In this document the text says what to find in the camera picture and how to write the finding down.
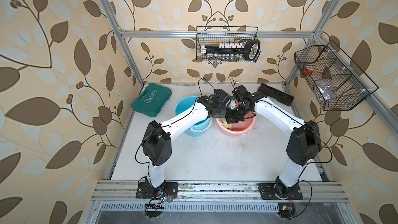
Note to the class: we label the black socket set holder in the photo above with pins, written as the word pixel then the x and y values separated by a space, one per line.
pixel 247 51

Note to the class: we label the black plastic tray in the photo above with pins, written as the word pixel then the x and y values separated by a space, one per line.
pixel 278 95

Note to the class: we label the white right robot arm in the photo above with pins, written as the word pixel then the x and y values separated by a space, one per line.
pixel 304 138

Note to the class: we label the black wire basket right wall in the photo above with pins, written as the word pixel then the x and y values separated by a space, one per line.
pixel 352 84

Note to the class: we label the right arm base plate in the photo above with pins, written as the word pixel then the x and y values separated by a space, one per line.
pixel 278 191

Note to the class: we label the black wire basket back wall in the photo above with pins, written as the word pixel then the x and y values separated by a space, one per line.
pixel 213 35

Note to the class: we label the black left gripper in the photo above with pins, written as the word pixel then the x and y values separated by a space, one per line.
pixel 223 114

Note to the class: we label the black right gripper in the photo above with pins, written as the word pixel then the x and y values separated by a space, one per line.
pixel 230 118

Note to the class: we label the clear plastic bag in basket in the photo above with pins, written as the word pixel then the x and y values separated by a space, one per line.
pixel 325 90

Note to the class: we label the pink plastic bucket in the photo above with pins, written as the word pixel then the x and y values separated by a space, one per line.
pixel 240 128

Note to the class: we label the blue plastic bucket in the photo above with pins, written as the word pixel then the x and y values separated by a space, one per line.
pixel 199 128

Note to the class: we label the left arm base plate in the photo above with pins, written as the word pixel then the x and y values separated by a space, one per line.
pixel 168 190

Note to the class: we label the green tool case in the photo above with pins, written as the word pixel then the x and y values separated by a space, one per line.
pixel 151 100

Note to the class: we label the beige cleaning cloth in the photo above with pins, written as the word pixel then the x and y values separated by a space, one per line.
pixel 224 123

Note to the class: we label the black wire basket wall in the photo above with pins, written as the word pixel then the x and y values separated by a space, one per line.
pixel 213 35
pixel 352 84

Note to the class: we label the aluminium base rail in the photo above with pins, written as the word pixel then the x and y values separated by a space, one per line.
pixel 212 196

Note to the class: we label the red tape roll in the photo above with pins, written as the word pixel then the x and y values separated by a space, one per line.
pixel 308 70

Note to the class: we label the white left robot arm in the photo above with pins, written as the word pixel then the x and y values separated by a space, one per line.
pixel 158 138

